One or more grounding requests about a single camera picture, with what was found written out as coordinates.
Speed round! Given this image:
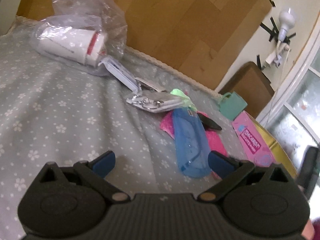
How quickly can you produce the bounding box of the pink cloth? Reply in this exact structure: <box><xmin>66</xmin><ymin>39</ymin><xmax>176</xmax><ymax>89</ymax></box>
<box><xmin>159</xmin><ymin>110</ymin><xmax>228</xmax><ymax>181</ymax></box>

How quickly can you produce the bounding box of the green soft cloth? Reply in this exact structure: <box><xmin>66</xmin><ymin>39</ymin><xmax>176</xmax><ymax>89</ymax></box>
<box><xmin>170</xmin><ymin>88</ymin><xmax>197</xmax><ymax>111</ymax></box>

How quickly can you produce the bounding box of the pink macaron tin box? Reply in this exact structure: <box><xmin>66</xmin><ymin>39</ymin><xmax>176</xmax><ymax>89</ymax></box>
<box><xmin>232</xmin><ymin>111</ymin><xmax>297</xmax><ymax>178</ymax></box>

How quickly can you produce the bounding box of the frosted glass door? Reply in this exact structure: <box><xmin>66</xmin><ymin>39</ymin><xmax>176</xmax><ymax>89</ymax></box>
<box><xmin>257</xmin><ymin>22</ymin><xmax>319</xmax><ymax>169</ymax></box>

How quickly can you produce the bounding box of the teal plastic mug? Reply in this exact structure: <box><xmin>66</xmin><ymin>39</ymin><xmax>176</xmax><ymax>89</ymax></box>
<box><xmin>218</xmin><ymin>92</ymin><xmax>247</xmax><ymax>120</ymax></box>

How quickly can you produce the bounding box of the grey floral tablecloth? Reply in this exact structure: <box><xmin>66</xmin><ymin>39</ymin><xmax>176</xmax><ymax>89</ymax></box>
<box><xmin>0</xmin><ymin>16</ymin><xmax>251</xmax><ymax>240</ymax></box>

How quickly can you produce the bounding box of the brown wooden chair back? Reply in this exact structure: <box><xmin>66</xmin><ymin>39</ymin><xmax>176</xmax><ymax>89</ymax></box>
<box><xmin>219</xmin><ymin>61</ymin><xmax>274</xmax><ymax>118</ymax></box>

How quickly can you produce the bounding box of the white paper label card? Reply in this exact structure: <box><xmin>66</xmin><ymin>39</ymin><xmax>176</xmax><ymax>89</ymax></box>
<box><xmin>136</xmin><ymin>77</ymin><xmax>167</xmax><ymax>92</ymax></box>

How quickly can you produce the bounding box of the white paper cup stack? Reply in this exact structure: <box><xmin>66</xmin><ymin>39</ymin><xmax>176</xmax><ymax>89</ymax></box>
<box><xmin>39</xmin><ymin>27</ymin><xmax>108</xmax><ymax>67</ymax></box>

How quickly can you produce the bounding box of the clear plastic bag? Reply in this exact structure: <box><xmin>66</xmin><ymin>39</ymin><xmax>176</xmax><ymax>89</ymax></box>
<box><xmin>30</xmin><ymin>0</ymin><xmax>127</xmax><ymax>76</ymax></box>

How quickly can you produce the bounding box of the wood-pattern cardboard panel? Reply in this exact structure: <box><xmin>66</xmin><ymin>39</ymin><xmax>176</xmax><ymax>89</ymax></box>
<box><xmin>16</xmin><ymin>0</ymin><xmax>273</xmax><ymax>91</ymax></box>

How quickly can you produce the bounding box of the white light bulb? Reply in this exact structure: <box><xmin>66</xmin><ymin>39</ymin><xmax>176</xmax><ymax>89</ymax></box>
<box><xmin>278</xmin><ymin>7</ymin><xmax>296</xmax><ymax>42</ymax></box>

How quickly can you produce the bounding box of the white wall plug adapter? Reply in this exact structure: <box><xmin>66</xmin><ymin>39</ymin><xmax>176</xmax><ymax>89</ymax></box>
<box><xmin>265</xmin><ymin>43</ymin><xmax>291</xmax><ymax>68</ymax></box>

